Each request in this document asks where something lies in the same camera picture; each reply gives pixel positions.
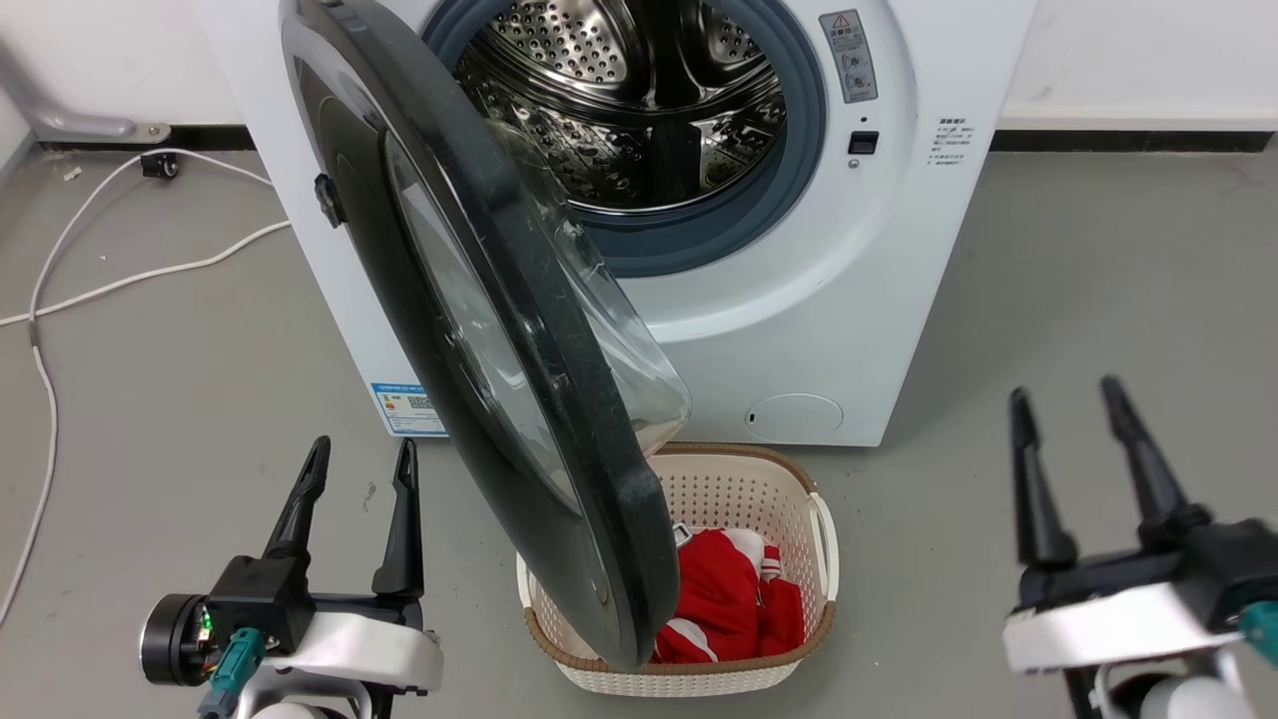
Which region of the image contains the grey rubber door gasket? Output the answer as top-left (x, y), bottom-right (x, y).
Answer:
top-left (421, 0), bottom-right (830, 280)

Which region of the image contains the grey warning sticker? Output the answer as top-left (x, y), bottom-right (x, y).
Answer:
top-left (819, 10), bottom-right (881, 105)

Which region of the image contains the white front-load washing machine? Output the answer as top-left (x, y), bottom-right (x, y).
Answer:
top-left (195, 0), bottom-right (1039, 447)

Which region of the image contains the teal connector left gripper cable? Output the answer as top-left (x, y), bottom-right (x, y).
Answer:
top-left (197, 627), bottom-right (268, 719)

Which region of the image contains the teal connector gripper cable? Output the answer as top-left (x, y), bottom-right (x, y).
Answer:
top-left (1240, 600), bottom-right (1278, 668)
top-left (197, 627), bottom-right (268, 719)

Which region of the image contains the black round glass washer door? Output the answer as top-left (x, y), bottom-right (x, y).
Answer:
top-left (280, 0), bottom-right (693, 673)

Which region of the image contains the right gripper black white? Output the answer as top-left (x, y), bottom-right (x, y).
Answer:
top-left (1002, 375), bottom-right (1278, 676)

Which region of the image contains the cream perforated laundry basket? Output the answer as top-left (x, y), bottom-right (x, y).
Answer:
top-left (515, 441), bottom-right (841, 698)

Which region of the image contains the teal connector right gripper cable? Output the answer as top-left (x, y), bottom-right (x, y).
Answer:
top-left (1240, 600), bottom-right (1278, 668)

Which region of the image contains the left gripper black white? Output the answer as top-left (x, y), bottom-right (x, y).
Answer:
top-left (139, 435), bottom-right (445, 696)

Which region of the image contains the stainless steel washer drum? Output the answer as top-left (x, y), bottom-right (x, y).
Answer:
top-left (454, 0), bottom-right (790, 213)

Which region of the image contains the black door latch hook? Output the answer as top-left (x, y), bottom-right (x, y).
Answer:
top-left (313, 173), bottom-right (346, 229)

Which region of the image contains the small printed text label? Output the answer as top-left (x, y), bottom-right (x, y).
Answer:
top-left (931, 116), bottom-right (968, 168)

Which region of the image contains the blue energy label sticker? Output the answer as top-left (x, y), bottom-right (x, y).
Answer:
top-left (368, 381), bottom-right (448, 438)

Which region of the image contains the red and white garment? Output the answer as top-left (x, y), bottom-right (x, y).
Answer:
top-left (647, 526), bottom-right (807, 666)

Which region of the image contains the white floor cable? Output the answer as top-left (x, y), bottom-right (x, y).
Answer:
top-left (0, 221), bottom-right (292, 329)
top-left (0, 148), bottom-right (277, 626)

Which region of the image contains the round white filter cover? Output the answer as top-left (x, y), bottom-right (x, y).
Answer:
top-left (745, 392), bottom-right (846, 443)

